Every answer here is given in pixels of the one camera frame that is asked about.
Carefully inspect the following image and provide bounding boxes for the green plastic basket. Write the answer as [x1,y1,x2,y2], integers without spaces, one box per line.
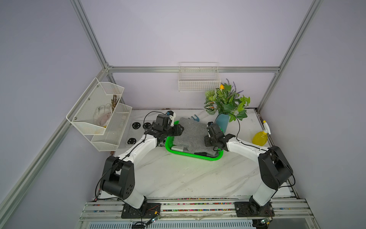
[165,120,224,161]

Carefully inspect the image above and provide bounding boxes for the aluminium front rail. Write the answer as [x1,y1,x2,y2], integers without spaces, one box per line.
[79,198,314,222]

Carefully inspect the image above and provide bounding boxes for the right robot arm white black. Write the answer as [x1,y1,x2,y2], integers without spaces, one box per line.
[205,122,293,211]

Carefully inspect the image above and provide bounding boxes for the artificial plant teal vase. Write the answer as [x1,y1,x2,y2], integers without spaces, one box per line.
[204,80,251,132]

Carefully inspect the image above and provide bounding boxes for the clear glove in shelf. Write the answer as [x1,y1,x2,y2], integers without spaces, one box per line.
[93,104,112,127]

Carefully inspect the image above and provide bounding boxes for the blue hand rake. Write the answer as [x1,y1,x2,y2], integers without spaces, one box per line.
[189,114,200,122]

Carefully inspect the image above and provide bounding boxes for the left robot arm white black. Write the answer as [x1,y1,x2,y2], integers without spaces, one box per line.
[98,111,184,212]

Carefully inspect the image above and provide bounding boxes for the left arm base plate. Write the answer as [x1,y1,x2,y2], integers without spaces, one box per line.
[121,203,162,219]

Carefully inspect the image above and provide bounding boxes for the grey scarf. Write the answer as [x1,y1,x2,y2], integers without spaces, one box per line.
[173,118,219,158]

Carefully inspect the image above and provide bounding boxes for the white wire wall basket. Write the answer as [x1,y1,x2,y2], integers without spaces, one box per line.
[178,62,221,92]

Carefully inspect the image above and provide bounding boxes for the white mesh two-tier shelf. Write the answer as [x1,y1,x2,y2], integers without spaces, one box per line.
[66,78,132,152]

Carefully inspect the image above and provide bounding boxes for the white scarf black circles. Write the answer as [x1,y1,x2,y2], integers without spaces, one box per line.
[126,120,152,147]

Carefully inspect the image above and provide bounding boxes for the yellow spray bottle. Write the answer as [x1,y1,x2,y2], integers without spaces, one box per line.
[252,120,271,147]

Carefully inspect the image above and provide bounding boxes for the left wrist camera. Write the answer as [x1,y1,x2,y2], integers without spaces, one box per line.
[166,110,176,127]

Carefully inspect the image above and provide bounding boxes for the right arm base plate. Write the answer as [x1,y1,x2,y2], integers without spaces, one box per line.
[234,202,275,218]

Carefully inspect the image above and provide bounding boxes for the dried twigs in shelf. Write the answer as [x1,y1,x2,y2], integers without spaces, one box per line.
[111,94,118,112]

